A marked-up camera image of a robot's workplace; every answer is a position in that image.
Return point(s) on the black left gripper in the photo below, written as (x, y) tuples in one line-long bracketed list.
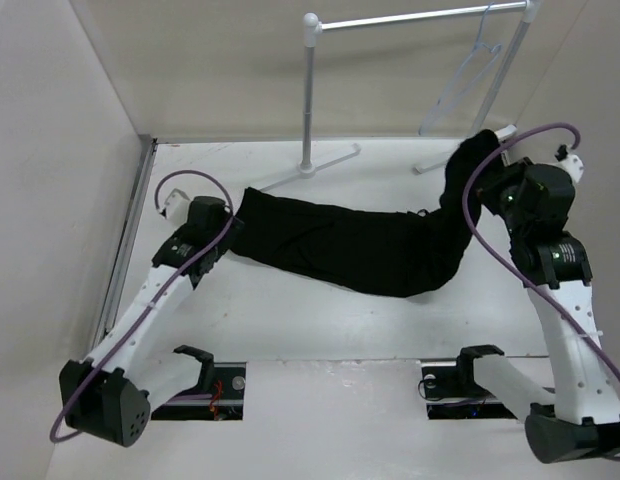
[(229, 237)]

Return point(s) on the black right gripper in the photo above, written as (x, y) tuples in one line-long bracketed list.
[(514, 172)]

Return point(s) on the pale blue clothes hanger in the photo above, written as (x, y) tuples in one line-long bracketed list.
[(471, 71)]

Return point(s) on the black trousers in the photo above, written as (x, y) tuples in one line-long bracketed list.
[(387, 254)]

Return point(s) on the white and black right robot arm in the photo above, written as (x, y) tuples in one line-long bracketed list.
[(580, 418)]

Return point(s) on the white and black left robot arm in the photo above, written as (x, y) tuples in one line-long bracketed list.
[(112, 393)]

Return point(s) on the white metal clothes rack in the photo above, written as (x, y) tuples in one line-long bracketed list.
[(378, 76)]

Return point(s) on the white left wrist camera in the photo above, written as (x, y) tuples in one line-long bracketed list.
[(175, 207)]

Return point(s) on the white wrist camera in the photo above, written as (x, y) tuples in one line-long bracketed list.
[(570, 162), (175, 207)]

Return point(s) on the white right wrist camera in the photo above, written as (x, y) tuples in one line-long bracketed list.
[(570, 162)]

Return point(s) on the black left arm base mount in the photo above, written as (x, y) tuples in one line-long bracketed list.
[(218, 394)]

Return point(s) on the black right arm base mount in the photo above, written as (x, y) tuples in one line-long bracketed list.
[(447, 397)]

